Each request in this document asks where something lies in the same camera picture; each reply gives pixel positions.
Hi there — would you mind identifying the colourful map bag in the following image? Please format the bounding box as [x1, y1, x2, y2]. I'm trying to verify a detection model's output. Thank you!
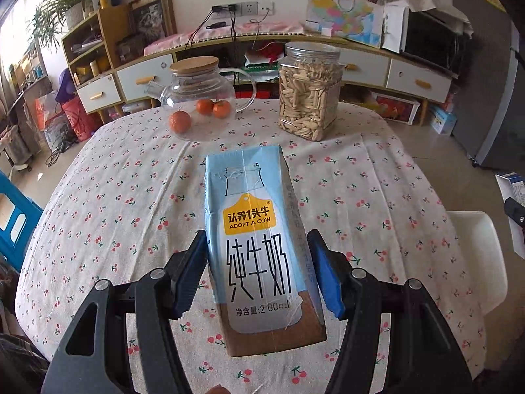
[304, 0, 386, 48]

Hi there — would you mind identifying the purple plastic item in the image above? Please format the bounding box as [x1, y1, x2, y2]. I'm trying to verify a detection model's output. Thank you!
[55, 68, 78, 103]

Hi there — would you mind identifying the glass teapot with bamboo lid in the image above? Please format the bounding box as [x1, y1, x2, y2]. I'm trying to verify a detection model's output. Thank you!
[144, 56, 258, 140]

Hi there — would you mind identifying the wooden bookshelf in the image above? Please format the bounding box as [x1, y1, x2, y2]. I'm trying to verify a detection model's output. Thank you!
[8, 49, 54, 103]

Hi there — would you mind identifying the green white bag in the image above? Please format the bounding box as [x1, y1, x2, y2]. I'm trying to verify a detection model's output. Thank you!
[244, 61, 280, 83]

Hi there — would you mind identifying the pink lace cloth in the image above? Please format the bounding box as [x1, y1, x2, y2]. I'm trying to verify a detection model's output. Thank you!
[143, 22, 306, 56]

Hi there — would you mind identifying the framed picture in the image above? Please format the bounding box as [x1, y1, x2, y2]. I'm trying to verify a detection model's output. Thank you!
[129, 0, 177, 48]

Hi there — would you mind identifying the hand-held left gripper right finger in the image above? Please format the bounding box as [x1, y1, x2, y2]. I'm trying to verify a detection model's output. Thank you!
[307, 229, 474, 394]

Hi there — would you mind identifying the grey refrigerator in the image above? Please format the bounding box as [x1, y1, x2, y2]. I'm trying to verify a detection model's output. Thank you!
[451, 0, 525, 171]

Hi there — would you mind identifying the dark cloth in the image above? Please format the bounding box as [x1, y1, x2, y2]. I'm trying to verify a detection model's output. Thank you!
[0, 260, 50, 394]

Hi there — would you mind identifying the red floor bag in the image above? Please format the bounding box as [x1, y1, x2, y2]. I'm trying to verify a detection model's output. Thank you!
[61, 96, 103, 142]

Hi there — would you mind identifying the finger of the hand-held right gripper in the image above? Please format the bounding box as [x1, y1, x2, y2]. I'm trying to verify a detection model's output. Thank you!
[504, 197, 525, 227]

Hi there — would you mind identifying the black microwave oven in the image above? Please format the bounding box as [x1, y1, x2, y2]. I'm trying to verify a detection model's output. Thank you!
[400, 8, 472, 68]

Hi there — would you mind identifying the wooden shelf unit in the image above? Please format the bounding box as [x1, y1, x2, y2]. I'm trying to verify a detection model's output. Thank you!
[61, 3, 134, 91]

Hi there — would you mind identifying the light blue milk carton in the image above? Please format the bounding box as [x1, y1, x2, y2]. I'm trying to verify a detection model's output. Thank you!
[204, 144, 329, 358]

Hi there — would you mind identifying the white cabinet drawer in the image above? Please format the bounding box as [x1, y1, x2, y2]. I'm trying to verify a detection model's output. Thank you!
[387, 58, 452, 104]
[340, 47, 390, 83]

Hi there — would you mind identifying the orange plastic bag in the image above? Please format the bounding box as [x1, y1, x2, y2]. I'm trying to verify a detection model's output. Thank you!
[35, 94, 62, 130]

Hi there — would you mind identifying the small white shelf drawer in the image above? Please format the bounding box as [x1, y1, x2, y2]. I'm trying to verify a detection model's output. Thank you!
[77, 73, 122, 112]

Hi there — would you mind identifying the white paper bag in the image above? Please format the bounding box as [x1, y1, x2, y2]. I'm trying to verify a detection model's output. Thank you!
[381, 4, 411, 54]

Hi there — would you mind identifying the cherry print tablecloth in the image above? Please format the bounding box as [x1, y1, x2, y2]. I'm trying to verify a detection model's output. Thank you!
[14, 98, 499, 394]

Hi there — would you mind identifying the wooden tv cabinet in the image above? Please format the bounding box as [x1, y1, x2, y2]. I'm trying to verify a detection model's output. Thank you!
[113, 29, 460, 126]

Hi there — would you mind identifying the clear jar of seeds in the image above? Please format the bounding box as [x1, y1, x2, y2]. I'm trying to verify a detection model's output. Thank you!
[278, 42, 343, 142]

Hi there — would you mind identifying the blue white carton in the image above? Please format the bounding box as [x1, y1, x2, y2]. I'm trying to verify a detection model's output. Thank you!
[429, 104, 458, 136]

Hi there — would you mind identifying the blue plastic stool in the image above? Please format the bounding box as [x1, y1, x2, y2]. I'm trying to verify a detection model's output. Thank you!
[0, 170, 44, 261]

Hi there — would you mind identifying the white plastic bin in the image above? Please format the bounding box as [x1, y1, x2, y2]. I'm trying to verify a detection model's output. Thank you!
[445, 211, 509, 317]

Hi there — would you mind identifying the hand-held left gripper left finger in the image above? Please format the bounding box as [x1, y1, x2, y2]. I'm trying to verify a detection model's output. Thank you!
[40, 229, 208, 394]

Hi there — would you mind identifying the white cabinet door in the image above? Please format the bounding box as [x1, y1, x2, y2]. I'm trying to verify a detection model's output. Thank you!
[116, 55, 178, 103]

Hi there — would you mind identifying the white box with red print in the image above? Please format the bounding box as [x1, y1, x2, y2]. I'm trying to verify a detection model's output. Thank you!
[371, 92, 421, 126]

